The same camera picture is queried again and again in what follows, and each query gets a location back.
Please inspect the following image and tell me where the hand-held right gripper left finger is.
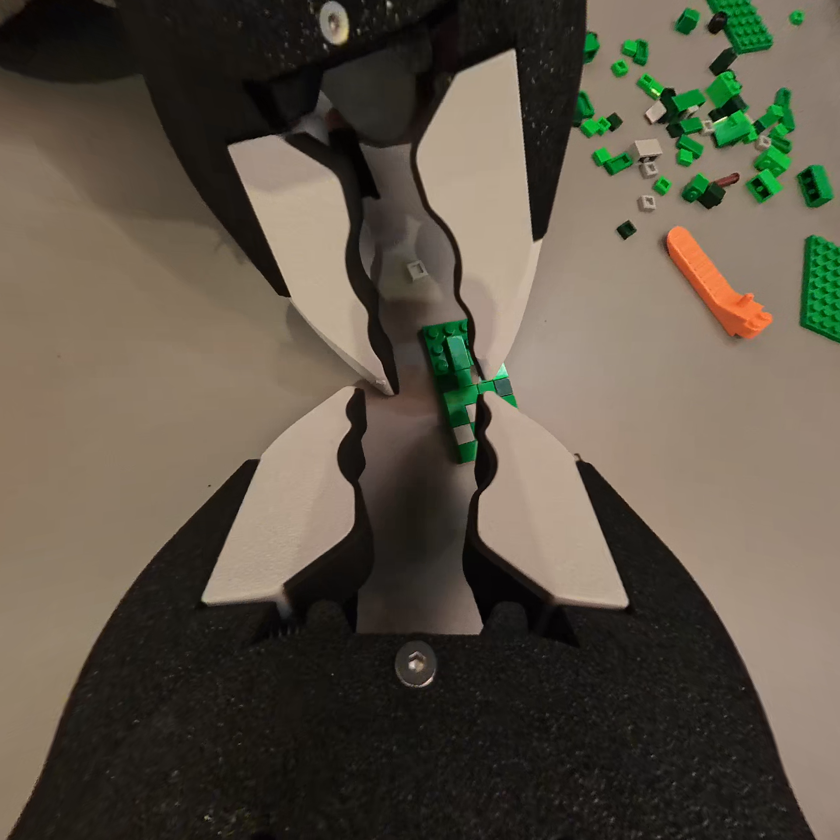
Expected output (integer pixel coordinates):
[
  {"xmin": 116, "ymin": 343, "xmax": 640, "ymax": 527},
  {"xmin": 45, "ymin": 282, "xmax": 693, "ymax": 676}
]
[{"xmin": 201, "ymin": 387, "xmax": 375, "ymax": 619}]

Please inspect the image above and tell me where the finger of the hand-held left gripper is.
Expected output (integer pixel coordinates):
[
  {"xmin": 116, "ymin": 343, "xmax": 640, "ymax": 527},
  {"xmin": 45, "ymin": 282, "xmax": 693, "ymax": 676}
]
[
  {"xmin": 226, "ymin": 127, "xmax": 400, "ymax": 397},
  {"xmin": 414, "ymin": 49, "xmax": 545, "ymax": 382}
]

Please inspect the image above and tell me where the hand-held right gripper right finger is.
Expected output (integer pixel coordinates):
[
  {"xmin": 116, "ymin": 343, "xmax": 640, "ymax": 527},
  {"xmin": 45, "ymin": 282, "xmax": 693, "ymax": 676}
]
[{"xmin": 462, "ymin": 394, "xmax": 630, "ymax": 613}]

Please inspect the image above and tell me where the green lego plate assembly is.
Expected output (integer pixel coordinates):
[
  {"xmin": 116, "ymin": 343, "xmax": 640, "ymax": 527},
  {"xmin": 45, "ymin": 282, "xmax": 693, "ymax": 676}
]
[{"xmin": 419, "ymin": 316, "xmax": 520, "ymax": 466}]

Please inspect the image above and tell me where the pile of lego pieces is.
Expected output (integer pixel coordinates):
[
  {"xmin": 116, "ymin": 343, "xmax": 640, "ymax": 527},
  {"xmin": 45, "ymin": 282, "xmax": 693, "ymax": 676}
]
[{"xmin": 574, "ymin": 7, "xmax": 836, "ymax": 243}]

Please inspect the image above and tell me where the green studded lego plate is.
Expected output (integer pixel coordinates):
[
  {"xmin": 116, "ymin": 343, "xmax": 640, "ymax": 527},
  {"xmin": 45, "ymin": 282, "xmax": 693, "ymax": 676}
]
[
  {"xmin": 798, "ymin": 234, "xmax": 840, "ymax": 344},
  {"xmin": 705, "ymin": 0, "xmax": 774, "ymax": 55}
]

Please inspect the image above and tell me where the orange brick separator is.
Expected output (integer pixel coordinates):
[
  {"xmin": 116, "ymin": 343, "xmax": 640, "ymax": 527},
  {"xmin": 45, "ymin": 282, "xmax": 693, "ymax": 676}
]
[{"xmin": 665, "ymin": 226, "xmax": 774, "ymax": 341}]

